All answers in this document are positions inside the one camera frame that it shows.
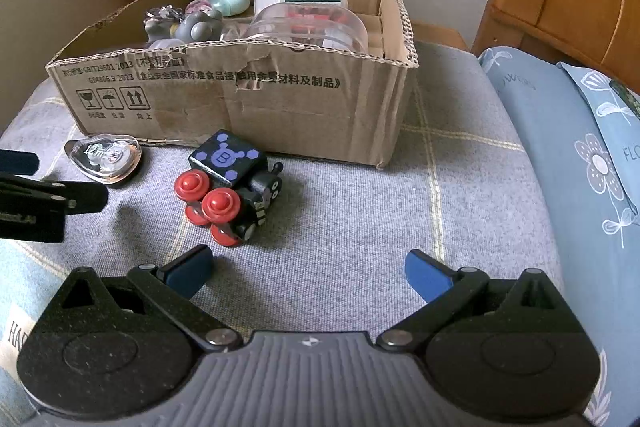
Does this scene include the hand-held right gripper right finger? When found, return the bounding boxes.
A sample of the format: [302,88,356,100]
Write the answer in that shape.
[376,249,567,352]

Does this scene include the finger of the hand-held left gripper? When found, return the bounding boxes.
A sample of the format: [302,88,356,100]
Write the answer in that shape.
[0,150,40,174]
[0,173,109,244]

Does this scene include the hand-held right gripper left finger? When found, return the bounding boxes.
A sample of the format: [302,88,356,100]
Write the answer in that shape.
[57,244,247,352]

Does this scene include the clear heart-shaped case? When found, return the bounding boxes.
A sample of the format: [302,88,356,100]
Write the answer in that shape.
[63,133,144,186]

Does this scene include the black toy train red wheels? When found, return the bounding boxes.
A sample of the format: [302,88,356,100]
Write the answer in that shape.
[173,130,285,248]

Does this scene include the brown cardboard box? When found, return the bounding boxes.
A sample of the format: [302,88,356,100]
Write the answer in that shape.
[45,0,420,171]

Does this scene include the mint egg-shaped case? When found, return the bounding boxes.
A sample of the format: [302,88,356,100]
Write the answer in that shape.
[206,0,250,17]

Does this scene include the clear plastic container red contents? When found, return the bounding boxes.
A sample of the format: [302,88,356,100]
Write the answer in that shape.
[226,4,369,58]

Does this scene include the grey checked blanket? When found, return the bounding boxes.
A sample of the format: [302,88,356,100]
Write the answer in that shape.
[0,38,566,427]

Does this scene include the blue floral pillow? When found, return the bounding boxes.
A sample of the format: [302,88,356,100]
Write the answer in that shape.
[477,47,640,427]

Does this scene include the metal keyring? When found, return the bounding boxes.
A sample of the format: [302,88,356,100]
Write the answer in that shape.
[145,5,187,28]

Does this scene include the grey toy figure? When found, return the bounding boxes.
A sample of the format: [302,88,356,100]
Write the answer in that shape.
[144,9,224,46]

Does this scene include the light blue pillow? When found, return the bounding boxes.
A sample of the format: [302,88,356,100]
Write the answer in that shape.
[555,61,640,253]

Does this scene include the wooden bedside table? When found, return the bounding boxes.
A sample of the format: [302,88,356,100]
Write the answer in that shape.
[409,21,469,52]

